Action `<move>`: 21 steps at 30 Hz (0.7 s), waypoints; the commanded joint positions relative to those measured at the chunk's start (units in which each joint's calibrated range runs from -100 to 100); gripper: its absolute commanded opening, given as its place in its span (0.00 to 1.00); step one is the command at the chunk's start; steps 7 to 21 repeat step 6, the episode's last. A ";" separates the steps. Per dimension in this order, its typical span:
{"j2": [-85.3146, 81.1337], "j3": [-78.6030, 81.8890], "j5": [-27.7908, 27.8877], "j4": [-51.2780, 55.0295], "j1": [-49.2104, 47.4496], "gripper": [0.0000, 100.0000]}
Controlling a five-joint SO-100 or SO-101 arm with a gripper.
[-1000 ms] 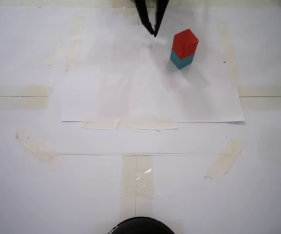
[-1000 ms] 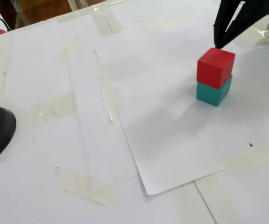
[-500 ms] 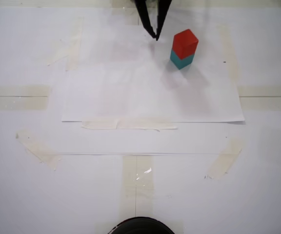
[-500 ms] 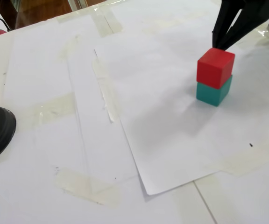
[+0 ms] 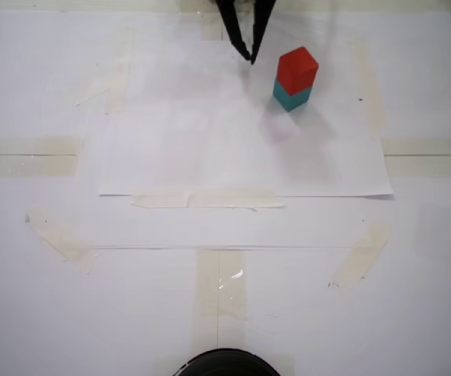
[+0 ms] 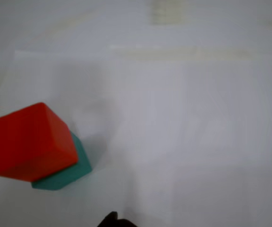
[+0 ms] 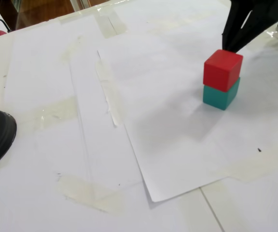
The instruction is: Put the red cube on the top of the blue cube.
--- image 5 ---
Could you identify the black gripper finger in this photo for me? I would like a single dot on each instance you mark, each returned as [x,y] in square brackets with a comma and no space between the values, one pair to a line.
[262,23]
[235,27]

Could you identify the red cube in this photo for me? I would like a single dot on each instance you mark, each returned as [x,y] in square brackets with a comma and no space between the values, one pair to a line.
[298,70]

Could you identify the teal blue cube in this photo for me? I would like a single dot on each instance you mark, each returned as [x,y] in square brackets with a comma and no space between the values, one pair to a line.
[288,100]

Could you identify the beige masking tape strip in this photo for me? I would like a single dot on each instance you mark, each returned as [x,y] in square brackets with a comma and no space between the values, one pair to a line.
[362,254]
[429,147]
[120,70]
[26,164]
[59,243]
[210,293]
[369,86]

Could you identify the white paper sheet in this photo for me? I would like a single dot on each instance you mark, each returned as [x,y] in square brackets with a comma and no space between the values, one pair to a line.
[229,156]

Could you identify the large white paper underlay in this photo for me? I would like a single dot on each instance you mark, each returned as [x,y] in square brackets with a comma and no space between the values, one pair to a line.
[33,58]

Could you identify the black round stand base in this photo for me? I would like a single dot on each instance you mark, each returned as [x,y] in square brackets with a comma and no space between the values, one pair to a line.
[227,364]

